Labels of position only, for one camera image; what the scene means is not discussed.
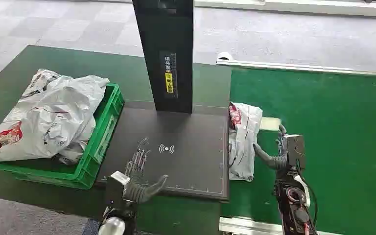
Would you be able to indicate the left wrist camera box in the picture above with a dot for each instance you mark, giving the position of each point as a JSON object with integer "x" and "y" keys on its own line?
{"x": 116, "y": 188}

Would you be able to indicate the pale tape patch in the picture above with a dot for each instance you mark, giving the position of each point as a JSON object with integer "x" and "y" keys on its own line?
{"x": 270, "y": 124}

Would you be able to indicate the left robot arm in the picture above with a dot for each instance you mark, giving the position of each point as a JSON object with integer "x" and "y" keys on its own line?
{"x": 118, "y": 220}

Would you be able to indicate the yellow black warning label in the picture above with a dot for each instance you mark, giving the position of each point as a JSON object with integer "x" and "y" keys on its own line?
{"x": 169, "y": 82}

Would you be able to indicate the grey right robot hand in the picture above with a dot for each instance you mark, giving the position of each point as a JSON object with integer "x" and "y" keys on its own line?
{"x": 274, "y": 160}

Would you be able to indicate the crumpled grey-white parcel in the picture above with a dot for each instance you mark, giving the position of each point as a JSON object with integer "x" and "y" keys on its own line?
{"x": 76, "y": 150}

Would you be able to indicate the large white parcel red print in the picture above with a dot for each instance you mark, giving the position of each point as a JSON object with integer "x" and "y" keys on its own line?
{"x": 51, "y": 120}

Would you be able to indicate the short silver conveyor rail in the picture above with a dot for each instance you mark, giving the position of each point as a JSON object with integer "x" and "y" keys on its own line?
{"x": 249, "y": 226}

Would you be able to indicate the green conveyor belt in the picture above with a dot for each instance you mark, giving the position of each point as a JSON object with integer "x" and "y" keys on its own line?
{"x": 337, "y": 146}

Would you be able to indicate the small white parcel red print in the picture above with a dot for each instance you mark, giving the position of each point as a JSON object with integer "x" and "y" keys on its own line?
{"x": 244, "y": 146}

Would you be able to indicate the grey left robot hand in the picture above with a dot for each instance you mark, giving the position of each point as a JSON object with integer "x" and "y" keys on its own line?
{"x": 139, "y": 188}

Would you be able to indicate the white parcel black print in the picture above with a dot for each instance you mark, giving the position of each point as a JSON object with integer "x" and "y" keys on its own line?
{"x": 40, "y": 81}

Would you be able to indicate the black scanner base plate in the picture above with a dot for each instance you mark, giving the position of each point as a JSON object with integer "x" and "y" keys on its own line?
{"x": 191, "y": 162}

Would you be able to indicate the long silver conveyor rail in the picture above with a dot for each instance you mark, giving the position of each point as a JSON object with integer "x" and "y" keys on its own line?
{"x": 304, "y": 67}

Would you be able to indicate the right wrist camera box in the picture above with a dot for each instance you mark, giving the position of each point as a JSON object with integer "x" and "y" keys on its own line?
{"x": 295, "y": 150}

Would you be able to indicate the black scanner column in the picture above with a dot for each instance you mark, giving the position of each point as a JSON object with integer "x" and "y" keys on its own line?
{"x": 167, "y": 39}

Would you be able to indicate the green plastic crate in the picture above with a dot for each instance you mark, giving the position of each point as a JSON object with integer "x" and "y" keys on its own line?
{"x": 90, "y": 162}

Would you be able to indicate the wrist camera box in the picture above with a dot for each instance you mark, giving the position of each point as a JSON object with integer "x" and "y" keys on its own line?
{"x": 295, "y": 150}
{"x": 116, "y": 188}

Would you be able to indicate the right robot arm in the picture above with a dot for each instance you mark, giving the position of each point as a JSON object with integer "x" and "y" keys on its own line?
{"x": 293, "y": 204}

